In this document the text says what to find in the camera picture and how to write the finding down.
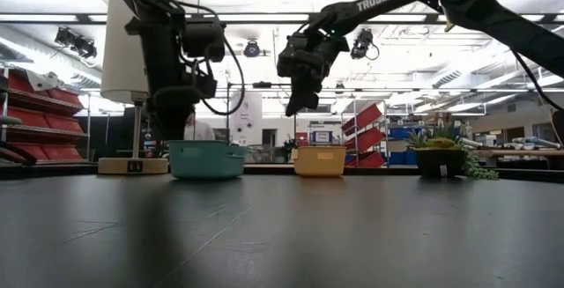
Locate tilted red bin rack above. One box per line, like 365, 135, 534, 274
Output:
340, 102, 390, 169

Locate blue storage bins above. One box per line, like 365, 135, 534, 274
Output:
387, 127, 419, 166

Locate yellow plastic bin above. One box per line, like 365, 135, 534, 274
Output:
291, 145, 348, 178

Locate blue and white sign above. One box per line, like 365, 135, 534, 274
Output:
310, 129, 335, 145

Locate black hanging camera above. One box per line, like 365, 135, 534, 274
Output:
349, 27, 381, 62

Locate black metal frame stand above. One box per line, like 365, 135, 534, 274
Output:
226, 81, 298, 148

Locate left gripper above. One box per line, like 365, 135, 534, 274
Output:
124, 14, 219, 142

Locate teal plastic bin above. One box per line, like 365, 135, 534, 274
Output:
167, 139, 249, 181

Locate black overhead frame beam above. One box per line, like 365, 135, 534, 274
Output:
0, 12, 564, 26

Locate black ceiling spotlight pair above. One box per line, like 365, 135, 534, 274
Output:
54, 26, 99, 60

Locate white shade table lamp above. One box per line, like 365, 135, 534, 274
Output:
100, 0, 170, 176

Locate long wooden table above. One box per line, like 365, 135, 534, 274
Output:
470, 148, 564, 158

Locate person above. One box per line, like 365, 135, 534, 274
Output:
182, 111, 217, 142

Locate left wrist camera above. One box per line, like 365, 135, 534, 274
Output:
182, 16, 226, 63

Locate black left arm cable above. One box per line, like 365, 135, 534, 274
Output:
175, 0, 247, 117

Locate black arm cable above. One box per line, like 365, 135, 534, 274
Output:
509, 48, 564, 113
175, 0, 247, 117

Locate white cylindrical tank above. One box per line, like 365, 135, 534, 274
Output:
228, 92, 264, 146

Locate potted succulent plant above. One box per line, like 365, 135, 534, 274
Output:
404, 122, 501, 181

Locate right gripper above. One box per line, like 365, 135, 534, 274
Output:
276, 30, 353, 118

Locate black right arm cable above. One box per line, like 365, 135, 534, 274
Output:
509, 48, 564, 113

